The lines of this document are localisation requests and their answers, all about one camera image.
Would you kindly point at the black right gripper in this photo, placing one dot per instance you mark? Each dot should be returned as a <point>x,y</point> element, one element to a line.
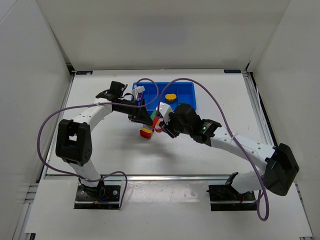
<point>169,127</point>

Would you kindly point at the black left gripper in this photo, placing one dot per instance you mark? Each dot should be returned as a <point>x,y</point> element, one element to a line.
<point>136,113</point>

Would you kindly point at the purple curved brick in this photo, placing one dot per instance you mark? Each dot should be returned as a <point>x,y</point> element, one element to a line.
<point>140,96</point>

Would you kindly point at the yellow oval brick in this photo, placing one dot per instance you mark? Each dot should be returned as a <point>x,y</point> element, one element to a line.
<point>170,97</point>

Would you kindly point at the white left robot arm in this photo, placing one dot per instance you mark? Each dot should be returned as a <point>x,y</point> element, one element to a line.
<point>74,140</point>

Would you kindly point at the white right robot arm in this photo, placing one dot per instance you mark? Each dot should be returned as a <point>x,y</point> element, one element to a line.
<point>275,166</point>

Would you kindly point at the green red sloped brick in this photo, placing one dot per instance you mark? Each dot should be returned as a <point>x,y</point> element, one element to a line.
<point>156,119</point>

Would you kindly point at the red yellow purple brick stack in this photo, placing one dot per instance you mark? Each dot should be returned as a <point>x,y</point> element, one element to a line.
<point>146,131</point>

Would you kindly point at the blue divided plastic bin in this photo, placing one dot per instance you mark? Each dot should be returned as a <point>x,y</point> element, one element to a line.
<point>185,92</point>

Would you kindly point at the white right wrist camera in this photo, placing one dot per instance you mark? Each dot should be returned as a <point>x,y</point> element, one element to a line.
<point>164,109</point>

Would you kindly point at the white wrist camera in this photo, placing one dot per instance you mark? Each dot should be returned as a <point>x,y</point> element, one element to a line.
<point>137,90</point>
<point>164,109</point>

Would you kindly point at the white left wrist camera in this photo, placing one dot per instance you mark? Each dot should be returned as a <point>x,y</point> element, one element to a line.
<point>137,90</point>

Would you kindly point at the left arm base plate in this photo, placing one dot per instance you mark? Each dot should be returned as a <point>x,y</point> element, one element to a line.
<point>105,196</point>

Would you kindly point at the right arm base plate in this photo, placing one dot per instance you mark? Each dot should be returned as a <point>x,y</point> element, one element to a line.
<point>224,198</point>

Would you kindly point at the aluminium front rail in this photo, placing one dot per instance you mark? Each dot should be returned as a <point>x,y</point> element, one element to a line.
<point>210,177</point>

